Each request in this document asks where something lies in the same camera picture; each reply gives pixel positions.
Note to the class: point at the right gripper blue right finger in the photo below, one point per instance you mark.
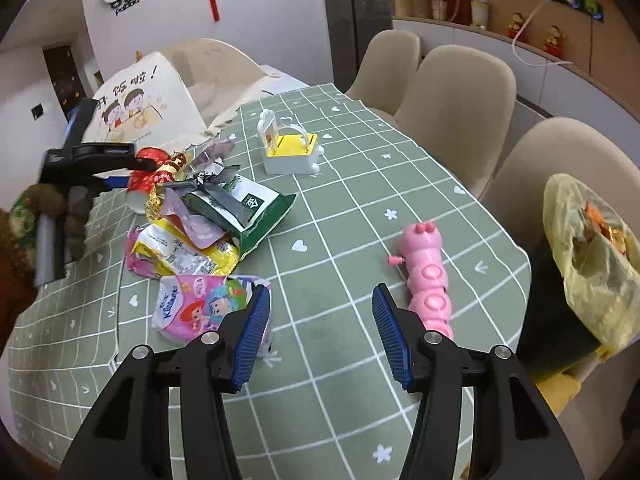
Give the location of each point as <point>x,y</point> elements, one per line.
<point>392,325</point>

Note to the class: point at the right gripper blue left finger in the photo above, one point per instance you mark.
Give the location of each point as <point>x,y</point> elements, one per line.
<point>250,327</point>

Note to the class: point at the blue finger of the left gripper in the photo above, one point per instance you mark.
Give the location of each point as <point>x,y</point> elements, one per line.
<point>142,164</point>

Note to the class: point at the red paper cup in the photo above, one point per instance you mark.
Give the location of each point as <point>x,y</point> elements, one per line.
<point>166,169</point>

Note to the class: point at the pink kleenex tissue pack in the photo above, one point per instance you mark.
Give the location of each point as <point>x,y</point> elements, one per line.
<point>190,305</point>

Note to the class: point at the yellow pink snack packet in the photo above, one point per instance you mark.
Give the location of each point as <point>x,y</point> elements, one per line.
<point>161,249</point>

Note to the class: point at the green silver snack bag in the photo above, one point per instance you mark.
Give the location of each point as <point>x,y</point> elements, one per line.
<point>246,210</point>

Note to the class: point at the black trash bin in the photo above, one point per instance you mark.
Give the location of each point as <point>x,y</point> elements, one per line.
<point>553,338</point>

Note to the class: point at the yellow trash bag liner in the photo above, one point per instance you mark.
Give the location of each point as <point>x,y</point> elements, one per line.
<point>598,257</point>

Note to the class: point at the person's left hand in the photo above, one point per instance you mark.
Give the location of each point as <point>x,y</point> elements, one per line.
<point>46,201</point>

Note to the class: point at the pink caterpillar toy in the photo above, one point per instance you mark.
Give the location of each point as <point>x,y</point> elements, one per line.
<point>420,251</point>

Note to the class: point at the cream mesh food cover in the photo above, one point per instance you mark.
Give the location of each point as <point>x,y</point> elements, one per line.
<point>177,97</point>

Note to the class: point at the green grid tablecloth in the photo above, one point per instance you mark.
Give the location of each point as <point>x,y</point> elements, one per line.
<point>322,402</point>

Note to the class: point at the white yellow toy cart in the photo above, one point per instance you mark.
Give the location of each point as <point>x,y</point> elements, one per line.
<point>287,148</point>

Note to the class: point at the yellow seat cushion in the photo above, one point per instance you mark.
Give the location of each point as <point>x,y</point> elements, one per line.
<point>559,390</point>

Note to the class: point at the near beige dining chair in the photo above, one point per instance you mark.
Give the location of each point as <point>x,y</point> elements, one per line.
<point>560,145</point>

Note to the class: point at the beige dining chair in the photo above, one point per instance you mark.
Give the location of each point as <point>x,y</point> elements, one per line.
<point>560,145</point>
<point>391,60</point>
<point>458,107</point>

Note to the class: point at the middle beige dining chair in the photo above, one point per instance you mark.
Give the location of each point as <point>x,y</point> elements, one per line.
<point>458,107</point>

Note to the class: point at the far beige dining chair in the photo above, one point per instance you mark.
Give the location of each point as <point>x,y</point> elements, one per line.
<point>391,60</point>

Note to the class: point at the glass jar on counter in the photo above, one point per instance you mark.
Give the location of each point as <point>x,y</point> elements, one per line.
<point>421,8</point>

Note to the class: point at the right red fortune figurine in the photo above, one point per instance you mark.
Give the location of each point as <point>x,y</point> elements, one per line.
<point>553,44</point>

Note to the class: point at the red fortune figurine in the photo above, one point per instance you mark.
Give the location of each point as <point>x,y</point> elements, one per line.
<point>516,27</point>
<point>553,44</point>

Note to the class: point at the left red fortune figurine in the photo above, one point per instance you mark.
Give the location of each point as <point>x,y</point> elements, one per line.
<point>516,27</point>

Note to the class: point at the white lidded cup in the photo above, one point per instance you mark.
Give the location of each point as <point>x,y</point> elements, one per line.
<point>480,13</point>

